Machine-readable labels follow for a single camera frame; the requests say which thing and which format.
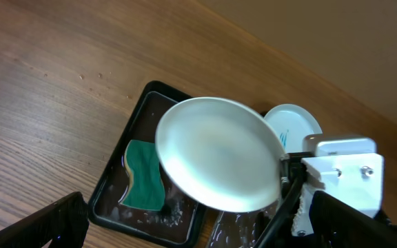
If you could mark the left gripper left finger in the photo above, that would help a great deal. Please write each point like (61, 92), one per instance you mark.
(64, 223)

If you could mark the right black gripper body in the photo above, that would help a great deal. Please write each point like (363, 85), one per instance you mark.
(293, 175)

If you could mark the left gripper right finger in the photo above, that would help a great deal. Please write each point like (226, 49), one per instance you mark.
(336, 224)

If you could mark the large brown serving tray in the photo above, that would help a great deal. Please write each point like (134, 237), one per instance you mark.
(233, 230)

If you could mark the small black tray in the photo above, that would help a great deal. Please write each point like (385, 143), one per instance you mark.
(179, 222)

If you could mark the white plate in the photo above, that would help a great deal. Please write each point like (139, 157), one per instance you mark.
(221, 153)
(292, 123)

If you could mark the green yellow sponge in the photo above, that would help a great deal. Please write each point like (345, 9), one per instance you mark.
(146, 190)

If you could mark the white plate top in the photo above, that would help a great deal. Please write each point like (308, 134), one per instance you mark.
(292, 123)

